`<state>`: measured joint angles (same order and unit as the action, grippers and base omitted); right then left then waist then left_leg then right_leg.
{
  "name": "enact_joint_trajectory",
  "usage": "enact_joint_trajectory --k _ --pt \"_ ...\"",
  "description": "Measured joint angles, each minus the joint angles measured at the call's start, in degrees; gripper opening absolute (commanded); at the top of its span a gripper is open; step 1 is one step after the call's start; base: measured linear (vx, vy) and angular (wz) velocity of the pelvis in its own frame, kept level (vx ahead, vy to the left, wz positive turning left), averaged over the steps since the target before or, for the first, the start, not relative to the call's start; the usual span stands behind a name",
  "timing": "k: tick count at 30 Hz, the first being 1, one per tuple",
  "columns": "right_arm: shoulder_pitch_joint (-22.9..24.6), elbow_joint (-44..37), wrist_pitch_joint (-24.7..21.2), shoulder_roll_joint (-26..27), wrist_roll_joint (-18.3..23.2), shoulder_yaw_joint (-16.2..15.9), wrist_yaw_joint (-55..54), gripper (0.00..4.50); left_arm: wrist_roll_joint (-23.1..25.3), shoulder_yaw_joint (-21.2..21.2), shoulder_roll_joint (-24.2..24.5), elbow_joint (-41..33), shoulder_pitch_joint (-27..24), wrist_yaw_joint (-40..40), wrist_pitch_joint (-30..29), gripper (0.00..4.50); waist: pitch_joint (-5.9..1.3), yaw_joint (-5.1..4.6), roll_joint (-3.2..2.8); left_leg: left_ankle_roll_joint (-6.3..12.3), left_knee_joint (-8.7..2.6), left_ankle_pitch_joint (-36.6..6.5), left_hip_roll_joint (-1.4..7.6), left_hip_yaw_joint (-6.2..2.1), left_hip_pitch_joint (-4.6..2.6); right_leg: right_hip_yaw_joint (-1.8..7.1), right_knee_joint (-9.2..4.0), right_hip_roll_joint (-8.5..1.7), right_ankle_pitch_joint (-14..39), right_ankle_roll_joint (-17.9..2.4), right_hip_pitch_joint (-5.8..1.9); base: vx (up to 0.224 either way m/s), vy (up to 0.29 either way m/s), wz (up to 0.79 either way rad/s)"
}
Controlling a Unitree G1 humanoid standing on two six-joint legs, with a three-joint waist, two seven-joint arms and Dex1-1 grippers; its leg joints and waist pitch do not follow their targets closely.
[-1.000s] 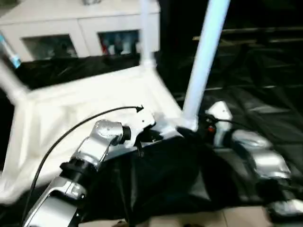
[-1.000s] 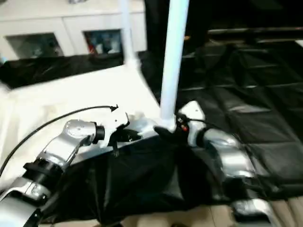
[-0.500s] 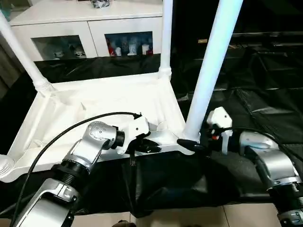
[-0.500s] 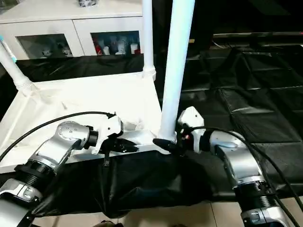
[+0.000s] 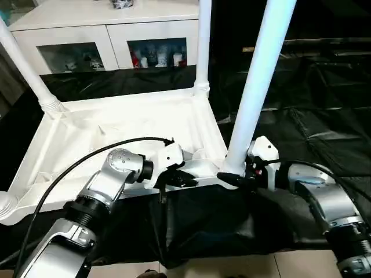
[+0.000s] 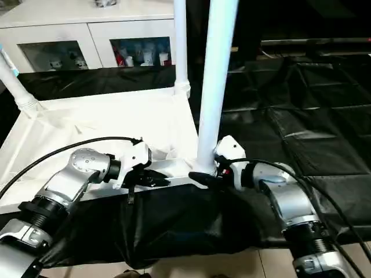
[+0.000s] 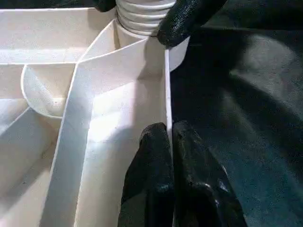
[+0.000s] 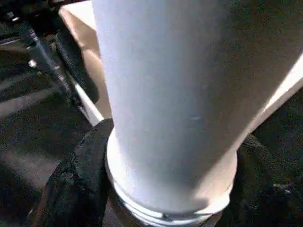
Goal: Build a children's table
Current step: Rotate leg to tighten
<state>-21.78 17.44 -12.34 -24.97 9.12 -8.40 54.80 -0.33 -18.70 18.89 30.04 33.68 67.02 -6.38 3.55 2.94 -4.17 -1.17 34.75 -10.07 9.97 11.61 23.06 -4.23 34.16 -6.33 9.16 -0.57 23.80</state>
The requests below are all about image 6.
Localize black work mat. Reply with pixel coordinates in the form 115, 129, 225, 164
0, 58, 371, 270

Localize white upturned plastic table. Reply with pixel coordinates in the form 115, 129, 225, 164
0, 87, 202, 216

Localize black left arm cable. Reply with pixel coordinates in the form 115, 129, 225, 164
0, 137, 143, 199

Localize white glass-door cabinet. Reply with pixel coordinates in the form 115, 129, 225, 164
0, 0, 177, 73

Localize white plastic table leg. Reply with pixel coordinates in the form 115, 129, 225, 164
173, 0, 191, 97
0, 46, 40, 115
194, 0, 239, 174

